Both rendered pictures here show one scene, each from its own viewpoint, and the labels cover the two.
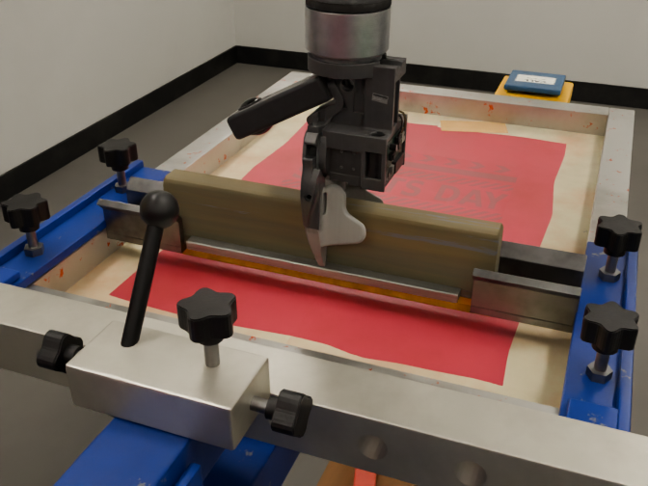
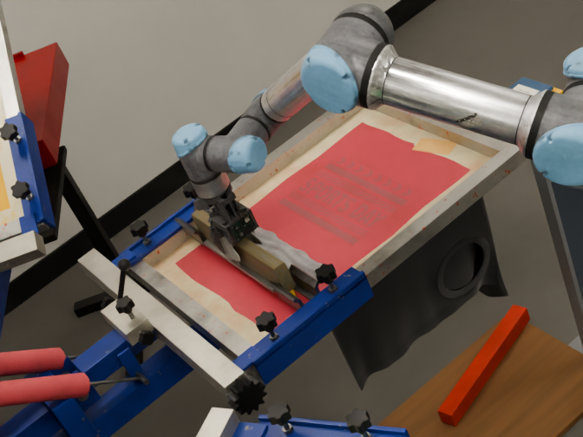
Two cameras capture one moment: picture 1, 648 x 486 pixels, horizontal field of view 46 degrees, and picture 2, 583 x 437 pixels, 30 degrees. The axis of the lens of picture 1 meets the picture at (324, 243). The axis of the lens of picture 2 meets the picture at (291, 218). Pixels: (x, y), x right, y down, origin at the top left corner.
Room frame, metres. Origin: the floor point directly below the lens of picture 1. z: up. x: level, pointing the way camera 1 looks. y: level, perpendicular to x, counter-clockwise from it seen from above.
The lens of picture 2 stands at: (-0.56, -1.54, 2.43)
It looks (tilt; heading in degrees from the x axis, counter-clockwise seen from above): 35 degrees down; 47
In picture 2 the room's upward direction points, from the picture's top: 25 degrees counter-clockwise
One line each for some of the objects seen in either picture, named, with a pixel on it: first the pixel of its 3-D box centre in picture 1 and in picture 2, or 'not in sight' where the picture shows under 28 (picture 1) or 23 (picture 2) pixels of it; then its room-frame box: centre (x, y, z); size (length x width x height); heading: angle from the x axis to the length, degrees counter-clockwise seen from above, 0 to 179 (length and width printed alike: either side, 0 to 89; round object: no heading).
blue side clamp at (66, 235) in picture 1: (86, 239); (178, 231); (0.76, 0.27, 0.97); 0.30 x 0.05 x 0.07; 159
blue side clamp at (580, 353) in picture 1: (598, 345); (309, 322); (0.56, -0.25, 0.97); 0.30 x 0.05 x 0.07; 159
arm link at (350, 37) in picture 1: (348, 30); (212, 180); (0.68, -0.02, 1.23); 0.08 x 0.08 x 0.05
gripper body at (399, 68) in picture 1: (353, 119); (226, 211); (0.68, -0.03, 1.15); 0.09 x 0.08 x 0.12; 69
